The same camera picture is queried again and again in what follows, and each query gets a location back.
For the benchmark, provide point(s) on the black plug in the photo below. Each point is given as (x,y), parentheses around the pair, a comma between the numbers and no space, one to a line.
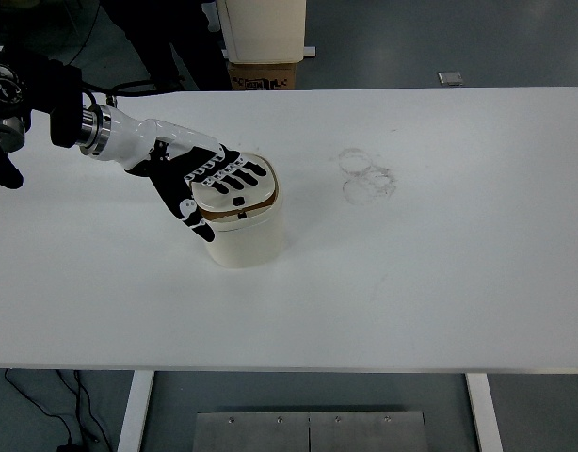
(69,447)

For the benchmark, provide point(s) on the white metal foot bracket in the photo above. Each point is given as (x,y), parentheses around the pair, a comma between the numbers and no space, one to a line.
(310,51)

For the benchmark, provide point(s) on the grey metal plate with screws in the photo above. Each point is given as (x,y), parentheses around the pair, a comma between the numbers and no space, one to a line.
(312,433)

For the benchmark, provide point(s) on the white cabinet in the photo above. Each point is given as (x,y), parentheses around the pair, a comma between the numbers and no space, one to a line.
(265,33)

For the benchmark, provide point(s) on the cardboard box with black print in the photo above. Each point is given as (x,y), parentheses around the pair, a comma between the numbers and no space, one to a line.
(263,75)

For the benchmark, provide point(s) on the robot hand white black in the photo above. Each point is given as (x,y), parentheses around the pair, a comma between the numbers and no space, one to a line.
(129,139)

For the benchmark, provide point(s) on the person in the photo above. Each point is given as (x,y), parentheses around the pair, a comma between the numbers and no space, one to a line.
(162,42)

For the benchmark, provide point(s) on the white table leg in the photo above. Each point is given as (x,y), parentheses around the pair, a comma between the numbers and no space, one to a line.
(134,414)
(484,414)

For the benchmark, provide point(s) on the small grey floor plate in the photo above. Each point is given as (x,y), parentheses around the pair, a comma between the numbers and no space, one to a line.
(449,78)

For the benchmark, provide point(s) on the cream trash bin with lid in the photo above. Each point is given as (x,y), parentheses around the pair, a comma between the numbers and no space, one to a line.
(246,235)

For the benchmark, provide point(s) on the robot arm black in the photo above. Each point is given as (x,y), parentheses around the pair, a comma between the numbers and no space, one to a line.
(39,85)

